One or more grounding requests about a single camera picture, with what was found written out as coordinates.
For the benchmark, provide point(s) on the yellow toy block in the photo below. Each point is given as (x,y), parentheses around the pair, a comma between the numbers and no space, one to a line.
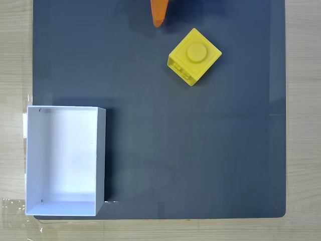
(194,59)

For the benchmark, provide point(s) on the white open cardboard box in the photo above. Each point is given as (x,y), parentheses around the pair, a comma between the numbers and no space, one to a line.
(62,160)

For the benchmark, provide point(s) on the dark grey table mat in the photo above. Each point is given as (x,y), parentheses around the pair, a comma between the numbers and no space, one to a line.
(188,140)

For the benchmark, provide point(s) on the white tape piece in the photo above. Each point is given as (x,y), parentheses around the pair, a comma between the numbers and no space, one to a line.
(24,125)

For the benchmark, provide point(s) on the clear adhesive tape strip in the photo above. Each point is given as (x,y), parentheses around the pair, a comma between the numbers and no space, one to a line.
(13,209)

